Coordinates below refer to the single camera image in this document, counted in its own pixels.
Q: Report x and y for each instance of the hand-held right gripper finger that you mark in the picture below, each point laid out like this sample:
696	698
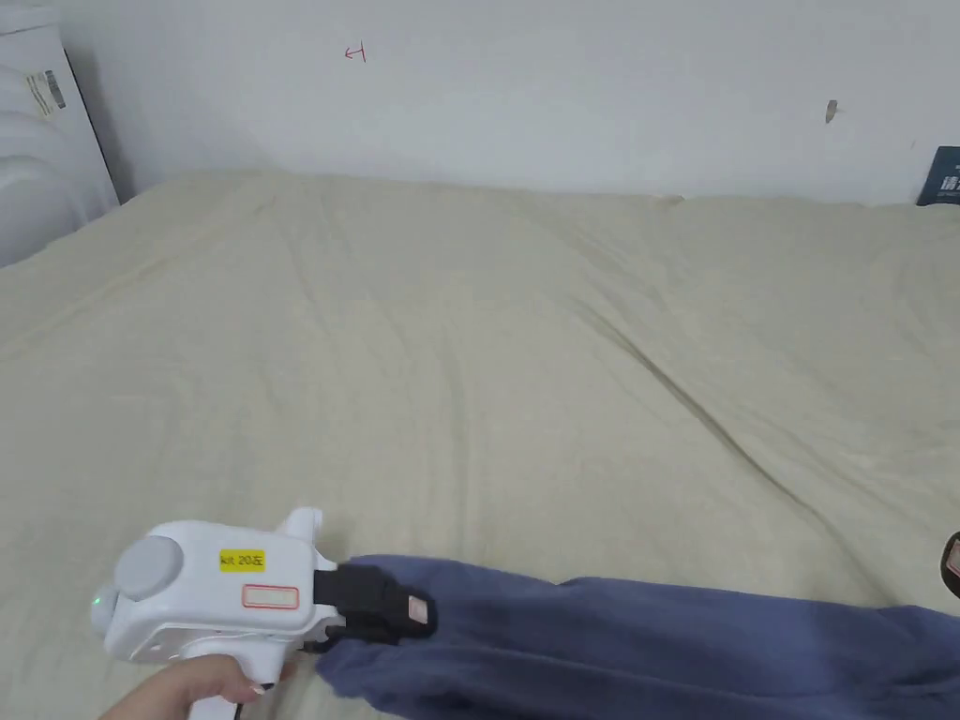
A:
952	562

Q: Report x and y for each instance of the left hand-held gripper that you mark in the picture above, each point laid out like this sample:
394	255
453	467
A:
202	600

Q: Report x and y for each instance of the dark blue garment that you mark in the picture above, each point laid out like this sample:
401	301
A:
637	652

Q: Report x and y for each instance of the person's left hand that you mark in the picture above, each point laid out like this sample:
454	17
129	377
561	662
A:
187	694

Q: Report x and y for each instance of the bed with beige sheet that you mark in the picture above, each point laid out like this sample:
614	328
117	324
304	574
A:
450	337

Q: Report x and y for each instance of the dark blue sign card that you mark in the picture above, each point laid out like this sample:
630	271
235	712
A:
941	178

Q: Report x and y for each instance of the white washing machine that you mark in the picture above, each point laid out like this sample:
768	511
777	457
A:
41	150

